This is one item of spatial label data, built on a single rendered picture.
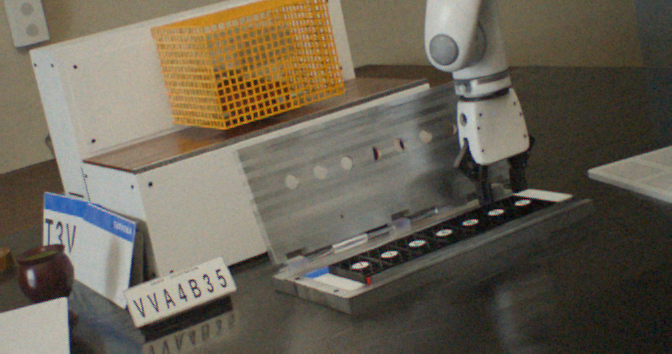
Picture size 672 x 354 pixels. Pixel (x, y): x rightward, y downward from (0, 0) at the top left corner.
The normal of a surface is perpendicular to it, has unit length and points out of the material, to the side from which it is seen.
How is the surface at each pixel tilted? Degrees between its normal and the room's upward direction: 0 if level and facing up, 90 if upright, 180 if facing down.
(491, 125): 90
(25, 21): 90
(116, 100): 90
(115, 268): 69
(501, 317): 0
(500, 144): 88
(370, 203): 74
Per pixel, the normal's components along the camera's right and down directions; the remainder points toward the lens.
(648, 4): -0.82, 0.28
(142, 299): 0.39, -0.33
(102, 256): -0.88, -0.09
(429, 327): -0.20, -0.96
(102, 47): 0.52, 0.07
